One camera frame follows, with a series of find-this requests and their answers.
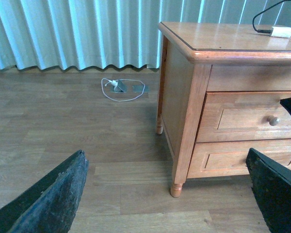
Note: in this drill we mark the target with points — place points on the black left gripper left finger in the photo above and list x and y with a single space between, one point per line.
50 205

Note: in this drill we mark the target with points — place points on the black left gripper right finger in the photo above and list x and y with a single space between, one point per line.
271 186

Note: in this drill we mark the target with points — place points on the wooden drawer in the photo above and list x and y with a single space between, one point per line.
243 116
228 158

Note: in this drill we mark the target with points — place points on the white charger adapter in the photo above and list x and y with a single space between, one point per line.
280 32

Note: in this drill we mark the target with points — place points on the light wooden nightstand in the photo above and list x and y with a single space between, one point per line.
198 58

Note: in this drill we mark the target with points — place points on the open floor socket box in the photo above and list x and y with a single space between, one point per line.
118 86

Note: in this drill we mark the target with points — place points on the closed floor socket cover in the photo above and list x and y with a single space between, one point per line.
140 88

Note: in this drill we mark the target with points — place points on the light blue curtain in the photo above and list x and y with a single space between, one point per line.
99 33

